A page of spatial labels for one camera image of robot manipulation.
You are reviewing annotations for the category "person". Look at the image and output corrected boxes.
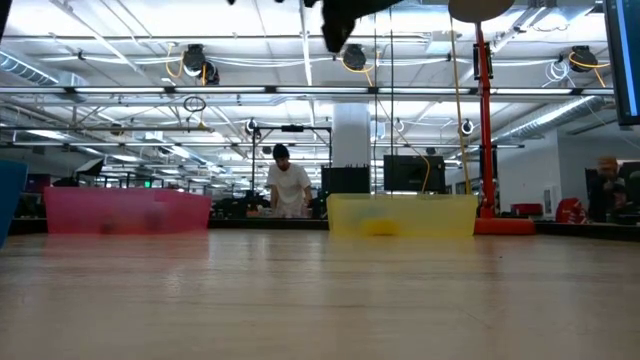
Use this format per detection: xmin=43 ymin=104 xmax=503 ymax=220
xmin=265 ymin=143 xmax=315 ymax=220
xmin=585 ymin=155 xmax=630 ymax=225

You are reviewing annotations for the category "black station frame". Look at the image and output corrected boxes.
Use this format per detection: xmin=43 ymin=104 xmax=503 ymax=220
xmin=251 ymin=124 xmax=334 ymax=195

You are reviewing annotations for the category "black ceiling cable reel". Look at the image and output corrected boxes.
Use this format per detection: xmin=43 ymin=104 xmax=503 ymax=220
xmin=181 ymin=43 xmax=221 ymax=87
xmin=568 ymin=45 xmax=612 ymax=74
xmin=341 ymin=43 xmax=369 ymax=72

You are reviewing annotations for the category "black computer monitor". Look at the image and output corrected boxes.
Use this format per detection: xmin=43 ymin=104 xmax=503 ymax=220
xmin=601 ymin=0 xmax=640 ymax=127

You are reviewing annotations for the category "yellow translucent plastic bin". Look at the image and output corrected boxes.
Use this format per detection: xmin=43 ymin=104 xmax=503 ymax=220
xmin=326 ymin=193 xmax=479 ymax=239

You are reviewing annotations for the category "yellow tape roll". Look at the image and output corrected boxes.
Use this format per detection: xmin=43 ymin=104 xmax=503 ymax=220
xmin=358 ymin=216 xmax=401 ymax=238

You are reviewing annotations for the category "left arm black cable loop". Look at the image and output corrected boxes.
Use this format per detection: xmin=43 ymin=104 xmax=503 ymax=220
xmin=0 ymin=0 xmax=14 ymax=42

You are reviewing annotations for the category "pink translucent plastic bin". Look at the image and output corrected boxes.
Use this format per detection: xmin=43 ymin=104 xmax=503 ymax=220
xmin=43 ymin=186 xmax=213 ymax=237

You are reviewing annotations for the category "red bag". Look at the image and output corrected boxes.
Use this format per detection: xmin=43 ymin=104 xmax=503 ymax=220
xmin=554 ymin=196 xmax=590 ymax=225

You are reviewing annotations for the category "silver ventilation duct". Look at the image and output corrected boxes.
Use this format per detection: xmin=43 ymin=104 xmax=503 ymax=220
xmin=492 ymin=95 xmax=609 ymax=144

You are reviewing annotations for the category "long ceiling light bar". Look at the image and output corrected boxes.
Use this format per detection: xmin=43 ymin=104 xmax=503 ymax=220
xmin=0 ymin=85 xmax=616 ymax=97

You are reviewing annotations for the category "red desk lamp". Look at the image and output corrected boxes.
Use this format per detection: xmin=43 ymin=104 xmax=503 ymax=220
xmin=446 ymin=0 xmax=538 ymax=237

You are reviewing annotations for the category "red bin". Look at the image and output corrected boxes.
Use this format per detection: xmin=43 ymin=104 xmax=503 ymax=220
xmin=509 ymin=202 xmax=544 ymax=218

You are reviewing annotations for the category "blue plastic bin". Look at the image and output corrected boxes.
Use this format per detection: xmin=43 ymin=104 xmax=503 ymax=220
xmin=0 ymin=159 xmax=29 ymax=250

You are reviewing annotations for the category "yellow hanging cable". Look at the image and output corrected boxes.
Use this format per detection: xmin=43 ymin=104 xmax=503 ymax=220
xmin=367 ymin=69 xmax=432 ymax=195

